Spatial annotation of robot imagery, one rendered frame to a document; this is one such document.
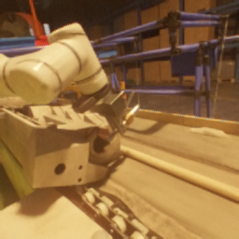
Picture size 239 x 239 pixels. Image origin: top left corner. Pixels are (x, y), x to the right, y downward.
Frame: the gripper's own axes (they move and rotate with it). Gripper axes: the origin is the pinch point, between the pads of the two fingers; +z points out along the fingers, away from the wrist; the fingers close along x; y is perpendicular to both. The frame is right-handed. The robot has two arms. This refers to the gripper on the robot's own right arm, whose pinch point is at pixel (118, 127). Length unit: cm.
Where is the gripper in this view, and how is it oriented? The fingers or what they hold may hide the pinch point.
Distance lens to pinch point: 56.4
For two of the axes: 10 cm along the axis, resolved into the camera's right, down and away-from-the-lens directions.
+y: 5.9, -6.6, 4.6
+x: -7.0, -1.5, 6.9
